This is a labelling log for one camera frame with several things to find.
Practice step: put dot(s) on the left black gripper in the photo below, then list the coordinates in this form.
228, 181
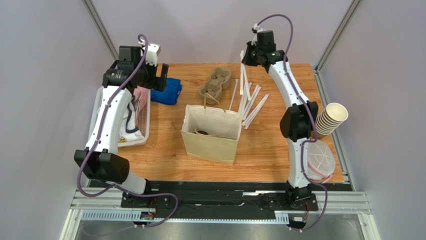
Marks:
160, 82

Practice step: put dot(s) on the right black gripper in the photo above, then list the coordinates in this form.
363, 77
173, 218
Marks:
248, 58

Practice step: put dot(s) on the single white straw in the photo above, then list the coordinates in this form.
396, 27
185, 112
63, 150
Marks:
245, 75

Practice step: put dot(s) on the bundle of white straws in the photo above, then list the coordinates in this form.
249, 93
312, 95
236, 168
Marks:
249, 104

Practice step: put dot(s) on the grey pulp cup carrier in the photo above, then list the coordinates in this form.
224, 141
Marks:
212, 90

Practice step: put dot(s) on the brown paper bag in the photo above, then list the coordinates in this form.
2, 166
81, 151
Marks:
226, 124

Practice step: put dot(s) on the black plastic cup lid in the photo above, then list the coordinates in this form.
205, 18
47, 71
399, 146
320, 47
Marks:
203, 133

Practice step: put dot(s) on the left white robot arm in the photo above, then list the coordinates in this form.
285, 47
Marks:
99, 160

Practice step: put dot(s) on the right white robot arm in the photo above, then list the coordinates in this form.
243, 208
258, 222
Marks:
297, 122

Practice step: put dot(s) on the blue folded cloth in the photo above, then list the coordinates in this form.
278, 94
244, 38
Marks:
171, 93

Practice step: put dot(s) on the pink cloth bag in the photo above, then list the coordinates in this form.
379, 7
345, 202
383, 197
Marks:
140, 98

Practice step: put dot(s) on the white plastic basket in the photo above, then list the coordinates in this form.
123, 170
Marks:
143, 122

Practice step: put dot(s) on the white crumpled cloth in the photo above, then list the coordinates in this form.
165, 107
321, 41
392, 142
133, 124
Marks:
129, 131

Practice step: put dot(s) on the stack of paper cups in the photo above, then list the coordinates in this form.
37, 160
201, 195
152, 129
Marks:
331, 117

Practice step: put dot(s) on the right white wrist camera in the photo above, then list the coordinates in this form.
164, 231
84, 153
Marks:
256, 29

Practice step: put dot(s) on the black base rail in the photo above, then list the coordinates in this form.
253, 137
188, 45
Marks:
209, 200

